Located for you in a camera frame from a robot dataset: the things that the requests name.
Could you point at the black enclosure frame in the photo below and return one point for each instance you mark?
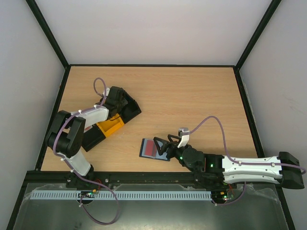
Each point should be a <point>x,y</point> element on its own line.
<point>31,176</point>

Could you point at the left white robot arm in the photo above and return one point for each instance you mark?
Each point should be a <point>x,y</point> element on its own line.
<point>67,130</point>

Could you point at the black bin right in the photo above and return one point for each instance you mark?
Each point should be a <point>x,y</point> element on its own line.
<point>130,110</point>

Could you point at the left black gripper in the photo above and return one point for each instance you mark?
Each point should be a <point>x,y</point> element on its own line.
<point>123,102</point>

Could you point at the navy blue card holder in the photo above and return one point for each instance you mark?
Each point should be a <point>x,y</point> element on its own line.
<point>158,157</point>

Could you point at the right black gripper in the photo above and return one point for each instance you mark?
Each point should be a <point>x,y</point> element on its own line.
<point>169,147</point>

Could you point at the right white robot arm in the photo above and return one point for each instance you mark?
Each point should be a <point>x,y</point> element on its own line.
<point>214,170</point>

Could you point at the yellow bin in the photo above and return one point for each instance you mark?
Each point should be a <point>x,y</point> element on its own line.
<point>110,126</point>

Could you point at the black bin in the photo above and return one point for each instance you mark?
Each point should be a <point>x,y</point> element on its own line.
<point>130,110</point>
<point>92,137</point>

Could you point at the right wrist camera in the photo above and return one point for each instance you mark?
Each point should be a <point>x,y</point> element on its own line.
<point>183,133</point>

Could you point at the light blue cable duct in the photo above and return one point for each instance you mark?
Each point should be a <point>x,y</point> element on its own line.
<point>121,195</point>

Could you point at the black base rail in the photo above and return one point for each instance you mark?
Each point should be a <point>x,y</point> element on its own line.
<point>111,179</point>

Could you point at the black bin left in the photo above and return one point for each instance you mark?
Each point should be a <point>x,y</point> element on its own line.
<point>92,137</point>

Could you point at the red credit card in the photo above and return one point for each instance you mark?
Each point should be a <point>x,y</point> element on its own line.
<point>149,148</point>

